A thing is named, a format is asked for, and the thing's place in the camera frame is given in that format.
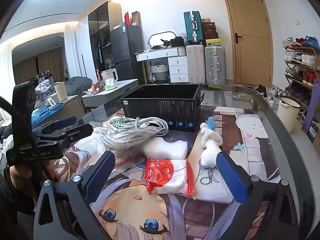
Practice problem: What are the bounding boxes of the red plastic snack bag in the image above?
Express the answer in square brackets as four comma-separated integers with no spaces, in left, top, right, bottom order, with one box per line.
[89,81,104,96]

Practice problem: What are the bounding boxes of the black cardboard box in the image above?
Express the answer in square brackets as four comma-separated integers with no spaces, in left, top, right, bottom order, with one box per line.
[120,84,205,133]

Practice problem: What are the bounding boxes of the white foam piece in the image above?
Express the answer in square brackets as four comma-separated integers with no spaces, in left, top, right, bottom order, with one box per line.
[141,137,188,160]

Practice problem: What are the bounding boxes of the printed cartoon table mat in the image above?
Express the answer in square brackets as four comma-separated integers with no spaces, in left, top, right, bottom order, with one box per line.
[54,105,282,240]

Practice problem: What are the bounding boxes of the grey side table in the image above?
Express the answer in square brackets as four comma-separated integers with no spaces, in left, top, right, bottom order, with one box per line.
[82,79,139,108]

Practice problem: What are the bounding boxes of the white dresser desk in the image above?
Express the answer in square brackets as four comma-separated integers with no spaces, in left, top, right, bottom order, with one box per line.
[135,47,190,84]

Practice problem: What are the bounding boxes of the white bucket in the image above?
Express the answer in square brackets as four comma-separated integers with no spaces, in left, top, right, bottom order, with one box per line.
[277,96,302,133]

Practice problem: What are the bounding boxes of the beige nightstand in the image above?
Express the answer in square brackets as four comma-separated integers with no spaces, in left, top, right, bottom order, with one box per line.
[42,95,85,121]

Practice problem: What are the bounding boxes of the green tissue box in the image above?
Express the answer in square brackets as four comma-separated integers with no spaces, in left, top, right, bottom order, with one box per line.
[104,79,118,91]

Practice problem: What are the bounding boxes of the red and white packet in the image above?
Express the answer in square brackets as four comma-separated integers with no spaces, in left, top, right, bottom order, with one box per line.
[144,158,195,196]

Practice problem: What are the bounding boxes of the wooden door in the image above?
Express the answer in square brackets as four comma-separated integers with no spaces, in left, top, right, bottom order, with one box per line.
[221,0,274,88]

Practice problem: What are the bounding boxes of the white coiled cable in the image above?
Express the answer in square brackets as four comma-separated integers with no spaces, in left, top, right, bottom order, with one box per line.
[114,116,168,137]

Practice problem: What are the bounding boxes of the silver suitcase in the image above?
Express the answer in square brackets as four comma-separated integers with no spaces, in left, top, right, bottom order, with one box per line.
[204,45,226,85]

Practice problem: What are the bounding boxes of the brown cardboard box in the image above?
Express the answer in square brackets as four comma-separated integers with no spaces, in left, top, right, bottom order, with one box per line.
[131,11,141,27]

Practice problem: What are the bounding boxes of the white plush toy blue ear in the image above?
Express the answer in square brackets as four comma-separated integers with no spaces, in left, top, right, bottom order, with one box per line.
[199,117,223,186]

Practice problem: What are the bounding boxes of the beige cup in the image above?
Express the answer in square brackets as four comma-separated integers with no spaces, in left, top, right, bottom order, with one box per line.
[54,82,67,103]

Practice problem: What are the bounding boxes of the white sneaker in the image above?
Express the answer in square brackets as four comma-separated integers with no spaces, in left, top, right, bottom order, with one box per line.
[231,92,253,103]

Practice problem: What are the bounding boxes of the teal suitcase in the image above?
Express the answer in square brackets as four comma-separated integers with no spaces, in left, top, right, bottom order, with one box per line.
[184,11,203,44]

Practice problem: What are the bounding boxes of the blue packets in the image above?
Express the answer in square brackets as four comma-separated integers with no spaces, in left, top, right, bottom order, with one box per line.
[31,104,67,123]

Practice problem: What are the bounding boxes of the silvery plastic bag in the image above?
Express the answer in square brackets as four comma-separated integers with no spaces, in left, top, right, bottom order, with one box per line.
[101,126,160,161]

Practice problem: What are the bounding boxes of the black shoes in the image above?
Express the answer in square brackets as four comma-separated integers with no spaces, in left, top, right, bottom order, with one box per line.
[255,85,269,98]

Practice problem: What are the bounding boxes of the dark glass cabinet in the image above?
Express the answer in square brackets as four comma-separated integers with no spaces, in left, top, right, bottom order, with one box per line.
[88,1,123,73]

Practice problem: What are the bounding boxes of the brown curtain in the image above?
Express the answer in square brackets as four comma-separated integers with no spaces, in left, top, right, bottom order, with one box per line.
[12,47,65,85]

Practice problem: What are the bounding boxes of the white suitcase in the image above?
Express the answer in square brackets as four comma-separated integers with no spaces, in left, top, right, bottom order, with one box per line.
[185,44,206,84]

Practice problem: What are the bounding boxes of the oval mirror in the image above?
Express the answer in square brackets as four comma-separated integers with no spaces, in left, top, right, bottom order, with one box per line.
[149,31,178,48]

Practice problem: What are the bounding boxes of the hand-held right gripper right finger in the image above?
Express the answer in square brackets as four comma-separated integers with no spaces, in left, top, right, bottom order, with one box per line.
[216,152,300,240]

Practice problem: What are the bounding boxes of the woven basket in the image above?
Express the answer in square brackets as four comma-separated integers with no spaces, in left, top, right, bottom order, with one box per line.
[150,64,170,82]

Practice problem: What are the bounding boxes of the shoe rack with shoes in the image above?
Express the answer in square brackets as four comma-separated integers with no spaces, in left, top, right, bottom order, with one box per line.
[282,36,320,117]

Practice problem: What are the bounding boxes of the dark jacket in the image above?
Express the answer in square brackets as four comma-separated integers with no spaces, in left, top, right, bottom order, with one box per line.
[64,77,93,98]

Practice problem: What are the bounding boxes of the black refrigerator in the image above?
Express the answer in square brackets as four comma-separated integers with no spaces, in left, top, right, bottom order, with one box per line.
[109,24,145,85]

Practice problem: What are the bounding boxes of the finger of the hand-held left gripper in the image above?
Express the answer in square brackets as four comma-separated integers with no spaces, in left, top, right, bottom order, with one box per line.
[32,116,77,136]
[58,124,93,146]

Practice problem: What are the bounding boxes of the person's left hand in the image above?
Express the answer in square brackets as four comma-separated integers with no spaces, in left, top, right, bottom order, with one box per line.
[10,159,60,189]

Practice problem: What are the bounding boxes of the green and white packet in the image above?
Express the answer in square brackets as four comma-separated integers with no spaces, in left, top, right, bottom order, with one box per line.
[104,120,125,132]

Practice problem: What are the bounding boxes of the purple box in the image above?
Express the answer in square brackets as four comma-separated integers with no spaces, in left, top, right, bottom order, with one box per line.
[301,80,320,143]

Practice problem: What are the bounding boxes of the white electric kettle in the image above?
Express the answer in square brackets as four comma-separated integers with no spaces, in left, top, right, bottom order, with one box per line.
[101,69,118,83]

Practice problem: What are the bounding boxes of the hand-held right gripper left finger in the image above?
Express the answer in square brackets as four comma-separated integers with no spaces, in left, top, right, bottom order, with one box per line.
[34,151,116,240]

